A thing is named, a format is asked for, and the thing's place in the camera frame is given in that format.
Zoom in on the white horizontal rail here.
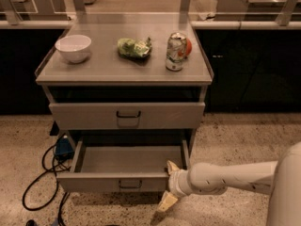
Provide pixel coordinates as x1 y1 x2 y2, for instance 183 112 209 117
0 21 301 30

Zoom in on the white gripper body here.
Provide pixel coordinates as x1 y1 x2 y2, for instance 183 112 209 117
168 169 190 198

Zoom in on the orange fruit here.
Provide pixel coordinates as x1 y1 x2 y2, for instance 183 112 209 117
185 38 192 57

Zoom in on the white bowl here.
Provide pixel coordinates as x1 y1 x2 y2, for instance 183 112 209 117
55 35 91 63

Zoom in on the green crumpled chip bag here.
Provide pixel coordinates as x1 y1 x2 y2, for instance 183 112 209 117
118 38 152 58

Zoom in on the grey drawer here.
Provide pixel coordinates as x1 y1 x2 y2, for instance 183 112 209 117
50 103 205 130
57 139 189 193

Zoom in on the blue power box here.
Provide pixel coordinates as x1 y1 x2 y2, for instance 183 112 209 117
55 136 74 161

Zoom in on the grey drawer cabinet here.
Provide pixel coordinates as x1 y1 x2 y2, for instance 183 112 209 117
34 12 214 174

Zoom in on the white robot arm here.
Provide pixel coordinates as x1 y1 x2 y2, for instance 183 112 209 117
157 142 301 226

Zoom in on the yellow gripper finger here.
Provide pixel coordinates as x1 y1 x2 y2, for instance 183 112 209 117
157 191 178 213
166 160 180 175

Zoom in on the grey background table left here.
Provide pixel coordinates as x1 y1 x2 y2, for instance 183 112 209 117
0 0 68 21

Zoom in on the grey top drawer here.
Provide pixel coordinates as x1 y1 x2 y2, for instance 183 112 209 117
50 103 205 130

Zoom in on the grey background counter right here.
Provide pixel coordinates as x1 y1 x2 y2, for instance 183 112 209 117
215 0 287 21

